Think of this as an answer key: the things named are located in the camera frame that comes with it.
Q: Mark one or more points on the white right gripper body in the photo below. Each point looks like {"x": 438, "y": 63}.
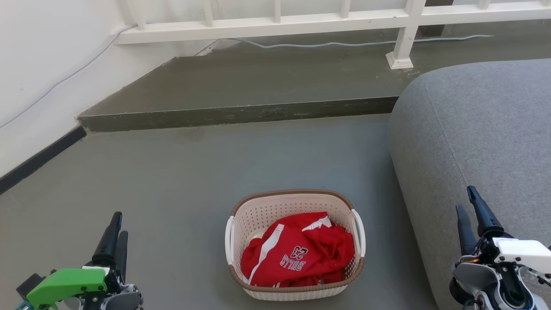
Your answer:
{"x": 523, "y": 254}

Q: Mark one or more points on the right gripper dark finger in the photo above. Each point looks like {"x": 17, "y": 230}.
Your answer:
{"x": 485, "y": 217}
{"x": 466, "y": 234}

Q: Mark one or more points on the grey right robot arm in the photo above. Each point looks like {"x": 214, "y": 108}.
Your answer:
{"x": 478, "y": 280}

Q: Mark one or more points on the black baseboard strip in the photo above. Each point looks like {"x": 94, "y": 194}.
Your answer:
{"x": 38, "y": 158}

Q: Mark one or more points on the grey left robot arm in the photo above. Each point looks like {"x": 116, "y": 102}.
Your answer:
{"x": 129, "y": 299}

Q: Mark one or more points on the cream perforated laundry basket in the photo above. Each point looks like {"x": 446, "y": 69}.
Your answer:
{"x": 258, "y": 215}

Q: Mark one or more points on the white wooden railing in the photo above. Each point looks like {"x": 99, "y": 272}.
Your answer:
{"x": 301, "y": 23}

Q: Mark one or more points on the grey fabric sofa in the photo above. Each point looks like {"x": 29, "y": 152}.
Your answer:
{"x": 473, "y": 129}

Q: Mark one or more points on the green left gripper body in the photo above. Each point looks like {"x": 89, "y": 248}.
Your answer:
{"x": 64, "y": 284}

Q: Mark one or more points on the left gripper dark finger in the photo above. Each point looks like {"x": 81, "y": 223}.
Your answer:
{"x": 108, "y": 241}
{"x": 122, "y": 254}

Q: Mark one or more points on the red basketball jersey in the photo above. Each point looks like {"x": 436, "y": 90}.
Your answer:
{"x": 301, "y": 254}

